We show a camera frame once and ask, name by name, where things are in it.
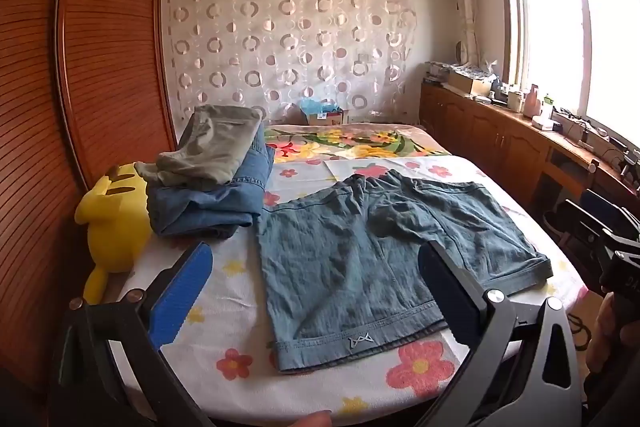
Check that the white jar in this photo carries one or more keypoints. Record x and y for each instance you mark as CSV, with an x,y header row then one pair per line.
x,y
515,101

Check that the colourful floral blanket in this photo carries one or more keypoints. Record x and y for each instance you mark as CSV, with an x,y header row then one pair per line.
x,y
350,142

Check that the green cap bottle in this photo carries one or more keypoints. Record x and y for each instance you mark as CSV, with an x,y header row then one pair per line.
x,y
548,108

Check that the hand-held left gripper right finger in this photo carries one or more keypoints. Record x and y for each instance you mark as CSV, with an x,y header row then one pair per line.
x,y
450,292

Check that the folded khaki pants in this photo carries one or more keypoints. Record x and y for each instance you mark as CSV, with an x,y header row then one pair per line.
x,y
210,142

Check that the wooden frame window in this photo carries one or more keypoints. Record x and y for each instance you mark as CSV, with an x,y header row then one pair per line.
x,y
555,32

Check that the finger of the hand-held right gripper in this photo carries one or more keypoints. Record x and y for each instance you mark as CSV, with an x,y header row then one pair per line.
x,y
607,209

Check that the person's right hand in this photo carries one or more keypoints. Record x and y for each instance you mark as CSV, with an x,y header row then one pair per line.
x,y
602,337

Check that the yellow plush toy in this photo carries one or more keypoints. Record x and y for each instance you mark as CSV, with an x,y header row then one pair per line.
x,y
112,232

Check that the teal short pants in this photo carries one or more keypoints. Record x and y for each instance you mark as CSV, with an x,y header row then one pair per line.
x,y
360,257

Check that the circle pattern wall curtain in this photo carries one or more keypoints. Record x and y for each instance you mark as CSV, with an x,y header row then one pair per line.
x,y
280,47

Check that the folded blue jeans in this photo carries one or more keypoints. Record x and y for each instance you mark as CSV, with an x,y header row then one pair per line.
x,y
210,207

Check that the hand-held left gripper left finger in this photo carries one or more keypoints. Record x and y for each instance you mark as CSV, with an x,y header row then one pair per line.
x,y
180,294

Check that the wooden slatted wardrobe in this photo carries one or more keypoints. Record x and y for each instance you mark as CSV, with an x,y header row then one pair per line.
x,y
75,82

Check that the long wooden cabinet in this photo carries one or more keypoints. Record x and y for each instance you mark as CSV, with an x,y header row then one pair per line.
x,y
500,142

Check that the white flower print bed sheet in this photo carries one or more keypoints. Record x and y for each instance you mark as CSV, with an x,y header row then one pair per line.
x,y
240,307

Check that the person's left hand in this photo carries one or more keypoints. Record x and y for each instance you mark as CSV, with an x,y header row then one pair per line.
x,y
312,420

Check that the open cardboard box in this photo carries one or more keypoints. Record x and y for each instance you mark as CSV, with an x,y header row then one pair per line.
x,y
467,81

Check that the box with blue packets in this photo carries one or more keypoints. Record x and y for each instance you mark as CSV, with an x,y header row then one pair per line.
x,y
322,111

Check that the pink bottle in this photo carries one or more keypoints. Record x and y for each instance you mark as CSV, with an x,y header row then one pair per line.
x,y
533,102

